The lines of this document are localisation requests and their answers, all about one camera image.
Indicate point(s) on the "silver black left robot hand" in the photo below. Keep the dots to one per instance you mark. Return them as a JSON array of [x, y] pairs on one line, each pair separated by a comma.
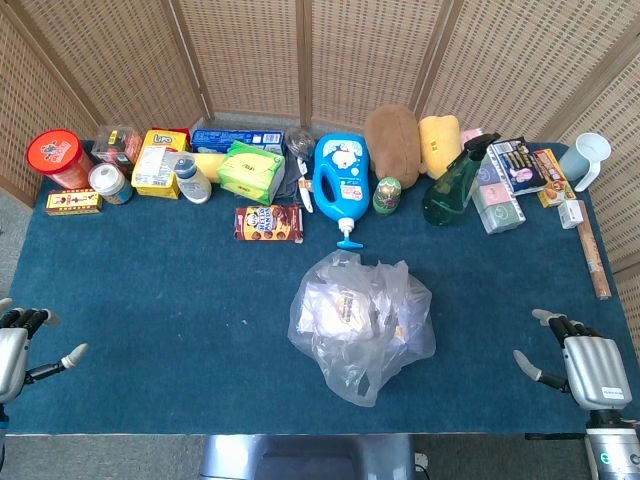
[[12, 360]]

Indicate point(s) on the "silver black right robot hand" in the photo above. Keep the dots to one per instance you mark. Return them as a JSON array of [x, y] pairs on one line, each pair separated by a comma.
[[595, 370]]

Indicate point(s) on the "clear plastic bag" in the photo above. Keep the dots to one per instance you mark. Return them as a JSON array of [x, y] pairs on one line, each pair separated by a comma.
[[400, 340]]

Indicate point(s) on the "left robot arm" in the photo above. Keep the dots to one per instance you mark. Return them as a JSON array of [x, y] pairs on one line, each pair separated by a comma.
[[2, 425]]

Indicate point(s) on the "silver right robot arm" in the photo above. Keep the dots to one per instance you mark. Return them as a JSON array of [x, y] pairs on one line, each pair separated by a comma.
[[612, 450]]

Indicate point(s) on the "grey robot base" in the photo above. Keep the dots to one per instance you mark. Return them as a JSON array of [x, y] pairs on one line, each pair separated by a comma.
[[310, 457]]

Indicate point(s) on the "long brown wooden box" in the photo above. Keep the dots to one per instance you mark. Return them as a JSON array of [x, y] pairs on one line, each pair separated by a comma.
[[595, 255]]

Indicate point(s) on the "small white box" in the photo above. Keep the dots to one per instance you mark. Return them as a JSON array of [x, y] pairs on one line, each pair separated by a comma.
[[570, 214]]

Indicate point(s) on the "blue carpet table mat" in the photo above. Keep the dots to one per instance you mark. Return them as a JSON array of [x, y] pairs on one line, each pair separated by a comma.
[[175, 310]]

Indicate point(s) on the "small yellow red box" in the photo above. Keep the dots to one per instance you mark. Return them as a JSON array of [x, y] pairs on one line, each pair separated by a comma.
[[74, 201]]

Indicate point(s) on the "yellow red snack box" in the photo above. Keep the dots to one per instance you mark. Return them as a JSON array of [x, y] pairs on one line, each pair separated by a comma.
[[552, 177]]

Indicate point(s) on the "white lidded snack jar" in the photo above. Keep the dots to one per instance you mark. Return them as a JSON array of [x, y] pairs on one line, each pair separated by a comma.
[[110, 184]]

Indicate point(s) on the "red lidded canister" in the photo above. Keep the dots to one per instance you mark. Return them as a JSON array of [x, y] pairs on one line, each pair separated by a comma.
[[57, 155]]

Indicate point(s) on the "light blue mug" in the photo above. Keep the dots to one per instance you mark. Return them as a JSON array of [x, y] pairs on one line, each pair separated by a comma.
[[582, 157]]

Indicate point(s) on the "dark blue printed packet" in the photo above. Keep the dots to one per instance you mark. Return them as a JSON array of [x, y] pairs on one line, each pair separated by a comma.
[[515, 167]]

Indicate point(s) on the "green spray bottle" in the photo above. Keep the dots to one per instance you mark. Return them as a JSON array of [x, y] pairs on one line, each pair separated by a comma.
[[447, 195]]

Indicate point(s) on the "clear plastic food box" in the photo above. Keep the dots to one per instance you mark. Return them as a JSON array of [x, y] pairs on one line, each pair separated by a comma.
[[117, 147]]

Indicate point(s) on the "yellow biscuit box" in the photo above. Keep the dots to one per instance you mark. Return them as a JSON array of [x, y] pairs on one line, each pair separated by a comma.
[[155, 170]]

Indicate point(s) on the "white bottle blue cap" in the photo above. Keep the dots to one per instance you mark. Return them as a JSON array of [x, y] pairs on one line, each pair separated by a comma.
[[194, 182]]

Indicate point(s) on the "white snack packet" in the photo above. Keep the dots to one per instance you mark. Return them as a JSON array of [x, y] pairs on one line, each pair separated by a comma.
[[340, 310]]

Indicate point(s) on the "pink packet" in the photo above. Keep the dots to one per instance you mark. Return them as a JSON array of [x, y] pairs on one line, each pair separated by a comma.
[[470, 136]]

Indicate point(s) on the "green nesting doll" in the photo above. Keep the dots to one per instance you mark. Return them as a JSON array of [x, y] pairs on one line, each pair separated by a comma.
[[387, 197]]

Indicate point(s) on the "yellow plush toy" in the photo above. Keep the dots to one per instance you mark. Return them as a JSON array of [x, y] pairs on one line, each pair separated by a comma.
[[440, 145]]

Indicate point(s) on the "yellow sponge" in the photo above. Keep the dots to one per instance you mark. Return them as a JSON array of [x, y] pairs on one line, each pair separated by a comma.
[[207, 165]]

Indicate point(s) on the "brown Hello Panda box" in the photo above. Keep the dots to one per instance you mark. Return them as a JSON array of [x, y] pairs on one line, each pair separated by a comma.
[[270, 224]]

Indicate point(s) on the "green tissue pack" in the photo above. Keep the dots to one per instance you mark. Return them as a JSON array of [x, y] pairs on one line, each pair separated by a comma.
[[250, 172]]

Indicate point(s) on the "brown plush toy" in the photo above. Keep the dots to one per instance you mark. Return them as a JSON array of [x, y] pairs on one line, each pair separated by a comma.
[[392, 145]]

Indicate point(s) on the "blue flat carton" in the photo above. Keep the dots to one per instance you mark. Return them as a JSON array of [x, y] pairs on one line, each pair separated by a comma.
[[235, 137]]

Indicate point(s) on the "blue detergent pump bottle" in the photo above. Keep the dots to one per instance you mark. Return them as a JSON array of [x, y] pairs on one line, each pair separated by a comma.
[[342, 175]]

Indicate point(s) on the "dark grey cloth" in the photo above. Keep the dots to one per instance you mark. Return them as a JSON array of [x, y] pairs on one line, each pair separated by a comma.
[[289, 180]]

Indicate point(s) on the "white orange knife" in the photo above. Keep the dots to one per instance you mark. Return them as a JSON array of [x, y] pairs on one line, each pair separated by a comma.
[[305, 187]]

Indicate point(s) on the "clear glass cup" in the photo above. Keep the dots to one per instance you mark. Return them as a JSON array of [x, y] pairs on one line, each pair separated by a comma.
[[300, 142]]

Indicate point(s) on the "woven folding screen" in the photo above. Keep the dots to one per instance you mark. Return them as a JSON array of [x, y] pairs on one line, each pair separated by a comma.
[[250, 55]]

